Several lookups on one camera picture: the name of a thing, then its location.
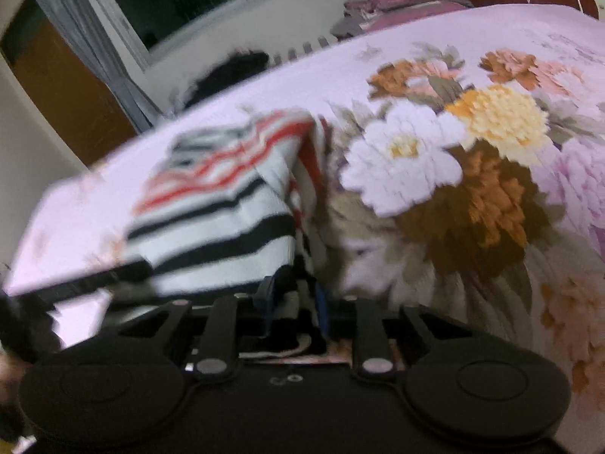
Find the striped black white red shirt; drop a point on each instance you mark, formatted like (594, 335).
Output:
(212, 227)

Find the grey curtain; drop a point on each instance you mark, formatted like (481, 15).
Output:
(94, 42)

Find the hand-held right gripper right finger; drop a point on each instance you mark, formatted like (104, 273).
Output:
(322, 312)

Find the black clothes pile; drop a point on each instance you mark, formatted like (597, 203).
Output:
(227, 75)

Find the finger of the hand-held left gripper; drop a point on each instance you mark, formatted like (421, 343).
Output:
(94, 283)

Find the stack of folded bedding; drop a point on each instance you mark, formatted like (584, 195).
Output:
(401, 4)

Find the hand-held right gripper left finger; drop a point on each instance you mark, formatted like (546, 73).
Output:
(267, 305)

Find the brown wooden door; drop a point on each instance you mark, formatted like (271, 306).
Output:
(61, 85)

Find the grey white striped cloth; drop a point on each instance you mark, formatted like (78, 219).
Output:
(302, 47)

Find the floral pink bedsheet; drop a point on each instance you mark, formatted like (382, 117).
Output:
(425, 198)

